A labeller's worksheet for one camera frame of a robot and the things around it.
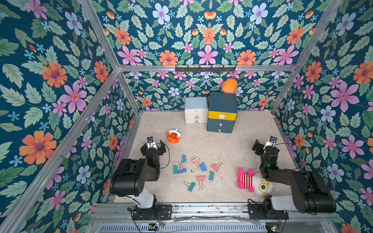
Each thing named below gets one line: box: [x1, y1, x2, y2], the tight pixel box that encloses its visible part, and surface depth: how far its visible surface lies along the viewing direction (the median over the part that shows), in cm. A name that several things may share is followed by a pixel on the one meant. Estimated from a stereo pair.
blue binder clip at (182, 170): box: [177, 160, 187, 175], surface depth 90 cm
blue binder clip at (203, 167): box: [199, 162, 208, 172], surface depth 93 cm
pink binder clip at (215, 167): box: [210, 161, 224, 173], surface depth 92 cm
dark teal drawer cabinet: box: [206, 91, 238, 134], surface depth 98 cm
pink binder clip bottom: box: [196, 175, 206, 191], surface depth 86 cm
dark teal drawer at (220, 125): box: [206, 118, 236, 133], surface depth 100 cm
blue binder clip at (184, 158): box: [182, 154, 187, 164], surface depth 96 cm
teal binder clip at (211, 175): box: [208, 170, 215, 181], surface depth 88 cm
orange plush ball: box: [222, 78, 238, 95], surface depth 100 cm
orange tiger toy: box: [167, 128, 182, 144], surface depth 100 cm
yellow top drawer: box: [207, 110, 238, 121], surface depth 93 cm
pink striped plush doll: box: [237, 167, 274, 199], surface depth 79 cm
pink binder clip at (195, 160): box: [190, 156, 202, 173], surface depth 93 cm
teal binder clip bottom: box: [187, 181, 197, 193], surface depth 84 cm
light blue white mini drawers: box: [184, 96, 209, 125], surface depth 107 cm
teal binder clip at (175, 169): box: [173, 164, 179, 175], surface depth 90 cm
